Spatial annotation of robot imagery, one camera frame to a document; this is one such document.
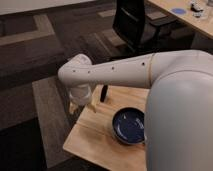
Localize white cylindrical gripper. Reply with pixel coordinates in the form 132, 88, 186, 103
69, 84, 97, 115

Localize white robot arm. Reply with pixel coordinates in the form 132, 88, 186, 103
58, 50, 213, 171

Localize dark blue ceramic bowl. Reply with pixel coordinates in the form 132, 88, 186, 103
112, 107, 145, 145

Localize black office chair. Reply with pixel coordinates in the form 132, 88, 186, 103
110, 0, 175, 61

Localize blue round coaster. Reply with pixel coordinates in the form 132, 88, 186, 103
171, 8, 186, 15

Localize wooden desk background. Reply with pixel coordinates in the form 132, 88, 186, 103
148, 0, 213, 39

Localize small objects on desk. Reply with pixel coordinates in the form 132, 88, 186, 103
190, 1, 204, 18

